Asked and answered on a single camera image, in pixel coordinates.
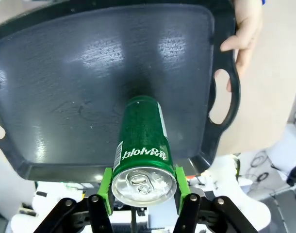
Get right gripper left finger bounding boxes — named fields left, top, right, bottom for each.
left=45, top=167, right=115, bottom=233

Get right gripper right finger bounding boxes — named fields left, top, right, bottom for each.
left=173, top=166, right=258, bottom=233

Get green Chilsung cider can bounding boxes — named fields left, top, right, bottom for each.
left=111, top=96, right=177, bottom=208

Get black plastic serving tray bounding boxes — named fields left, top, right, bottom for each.
left=0, top=0, right=242, bottom=185

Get person's left hand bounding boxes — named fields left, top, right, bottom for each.
left=220, top=0, right=264, bottom=92

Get black floor cables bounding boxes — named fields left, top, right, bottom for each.
left=245, top=150, right=271, bottom=183

